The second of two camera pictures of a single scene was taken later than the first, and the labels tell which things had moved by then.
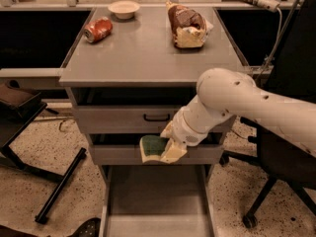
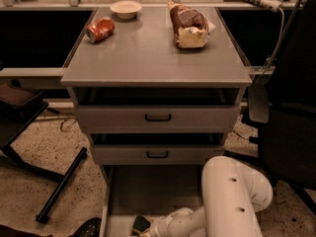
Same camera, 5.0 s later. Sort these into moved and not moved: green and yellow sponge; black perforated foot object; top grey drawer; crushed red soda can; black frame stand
Moved: green and yellow sponge
Not moved: black frame stand; top grey drawer; crushed red soda can; black perforated foot object
